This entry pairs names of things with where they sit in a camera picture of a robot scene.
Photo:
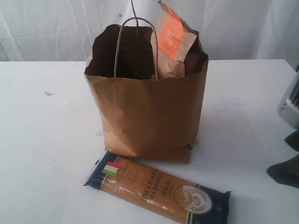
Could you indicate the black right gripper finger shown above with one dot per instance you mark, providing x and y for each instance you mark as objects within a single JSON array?
[{"x": 286, "y": 173}]

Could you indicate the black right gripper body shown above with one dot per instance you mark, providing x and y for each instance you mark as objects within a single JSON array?
[{"x": 293, "y": 140}]

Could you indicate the spaghetti packet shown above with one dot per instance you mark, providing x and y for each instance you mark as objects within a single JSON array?
[{"x": 180, "y": 200}]

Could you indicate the large brown paper bag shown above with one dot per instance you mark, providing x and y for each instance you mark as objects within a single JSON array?
[{"x": 143, "y": 116}]

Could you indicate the small brown coffee pouch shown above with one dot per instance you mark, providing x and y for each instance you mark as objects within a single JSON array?
[{"x": 171, "y": 42}]

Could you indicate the clear plastic scrap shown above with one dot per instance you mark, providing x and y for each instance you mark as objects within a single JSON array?
[{"x": 100, "y": 133}]

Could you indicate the small grey table scrap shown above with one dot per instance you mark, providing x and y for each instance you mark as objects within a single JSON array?
[{"x": 48, "y": 93}]

